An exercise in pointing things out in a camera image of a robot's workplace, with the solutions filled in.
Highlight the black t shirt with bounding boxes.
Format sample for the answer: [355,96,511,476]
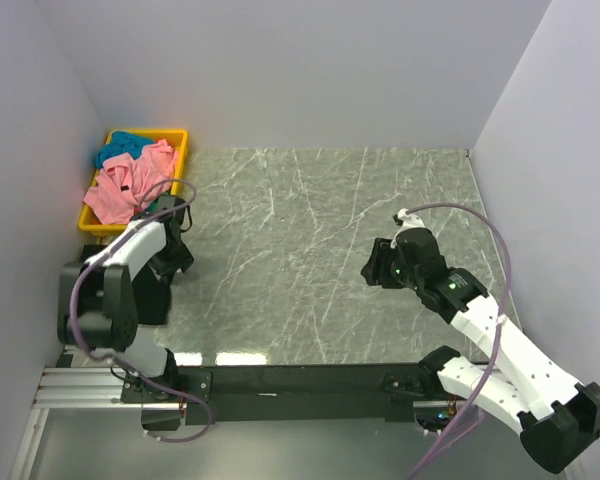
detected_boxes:
[79,264,171,327]

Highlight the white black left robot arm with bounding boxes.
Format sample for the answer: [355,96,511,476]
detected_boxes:
[56,194,194,402]

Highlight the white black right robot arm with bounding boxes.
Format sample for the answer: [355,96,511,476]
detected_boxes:
[361,216,600,474]

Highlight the pink t shirt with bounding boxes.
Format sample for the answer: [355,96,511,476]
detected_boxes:
[84,139,180,225]

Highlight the yellow plastic tray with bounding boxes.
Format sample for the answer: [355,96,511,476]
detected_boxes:
[78,128,188,236]

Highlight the teal blue t shirt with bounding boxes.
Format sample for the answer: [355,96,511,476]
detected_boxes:
[93,131,154,170]

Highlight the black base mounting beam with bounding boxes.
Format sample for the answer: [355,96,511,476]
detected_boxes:
[121,363,452,430]

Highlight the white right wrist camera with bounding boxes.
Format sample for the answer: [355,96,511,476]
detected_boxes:
[393,208,425,231]

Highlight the aluminium extrusion rail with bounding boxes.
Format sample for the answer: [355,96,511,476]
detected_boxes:
[33,367,123,409]

